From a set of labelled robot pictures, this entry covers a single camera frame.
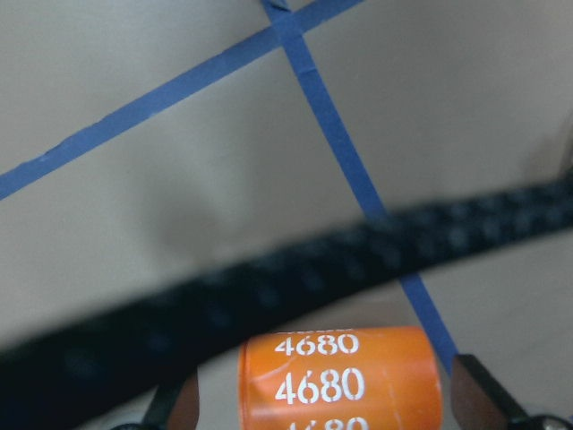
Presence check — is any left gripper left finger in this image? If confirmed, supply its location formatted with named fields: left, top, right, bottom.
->
left=141, top=372, right=200, bottom=430

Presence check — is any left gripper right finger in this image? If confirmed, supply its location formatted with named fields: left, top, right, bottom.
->
left=450, top=354, right=530, bottom=430

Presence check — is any orange cylinder with 4680 print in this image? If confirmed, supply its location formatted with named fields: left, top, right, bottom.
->
left=238, top=326, right=443, bottom=430

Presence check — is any black braided cable sleeve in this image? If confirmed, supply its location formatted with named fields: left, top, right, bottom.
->
left=0, top=172, right=573, bottom=404

